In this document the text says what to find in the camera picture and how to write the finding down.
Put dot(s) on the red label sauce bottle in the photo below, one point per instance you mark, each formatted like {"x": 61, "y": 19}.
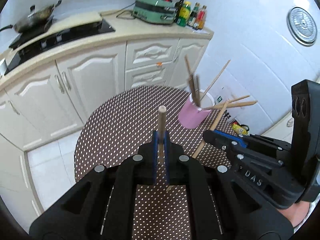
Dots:
{"x": 201, "y": 18}

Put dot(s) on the round steel steamer plate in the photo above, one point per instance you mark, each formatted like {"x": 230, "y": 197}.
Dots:
{"x": 302, "y": 26}

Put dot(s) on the person right hand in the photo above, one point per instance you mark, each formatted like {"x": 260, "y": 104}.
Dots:
{"x": 296, "y": 212}

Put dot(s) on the white rice bag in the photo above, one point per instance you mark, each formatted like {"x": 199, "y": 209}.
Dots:
{"x": 221, "y": 96}

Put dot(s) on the lower cream base cabinets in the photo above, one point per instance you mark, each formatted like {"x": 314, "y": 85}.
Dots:
{"x": 58, "y": 98}

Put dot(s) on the green yellow oil bottle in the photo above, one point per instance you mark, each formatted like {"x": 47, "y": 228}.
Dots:
{"x": 184, "y": 14}

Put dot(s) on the pink paper cup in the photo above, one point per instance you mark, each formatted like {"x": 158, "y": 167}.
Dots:
{"x": 191, "y": 116}

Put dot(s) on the white mug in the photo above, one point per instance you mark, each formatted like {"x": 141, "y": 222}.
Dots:
{"x": 3, "y": 67}

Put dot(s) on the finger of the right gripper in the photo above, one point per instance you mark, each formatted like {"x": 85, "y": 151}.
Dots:
{"x": 228, "y": 139}

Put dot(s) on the green electric multicooker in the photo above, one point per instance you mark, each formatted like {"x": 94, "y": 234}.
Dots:
{"x": 155, "y": 11}

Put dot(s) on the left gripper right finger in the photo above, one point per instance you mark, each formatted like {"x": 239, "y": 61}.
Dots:
{"x": 221, "y": 205}

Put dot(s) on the steel wok with lid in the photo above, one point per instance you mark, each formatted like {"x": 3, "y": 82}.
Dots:
{"x": 34, "y": 18}

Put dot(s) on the dark soy sauce bottle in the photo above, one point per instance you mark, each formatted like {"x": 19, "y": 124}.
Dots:
{"x": 193, "y": 14}

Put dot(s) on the brown polka dot tablecloth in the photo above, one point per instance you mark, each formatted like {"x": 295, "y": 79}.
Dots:
{"x": 114, "y": 132}

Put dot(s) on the dark olive oil bottle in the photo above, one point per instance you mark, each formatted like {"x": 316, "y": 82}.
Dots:
{"x": 178, "y": 6}

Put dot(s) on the yellow plastic bag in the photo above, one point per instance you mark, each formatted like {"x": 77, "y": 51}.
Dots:
{"x": 239, "y": 129}

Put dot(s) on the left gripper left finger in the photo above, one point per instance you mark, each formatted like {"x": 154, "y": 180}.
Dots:
{"x": 101, "y": 205}

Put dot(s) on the black gas cooktop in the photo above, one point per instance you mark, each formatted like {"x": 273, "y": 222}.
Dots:
{"x": 57, "y": 39}

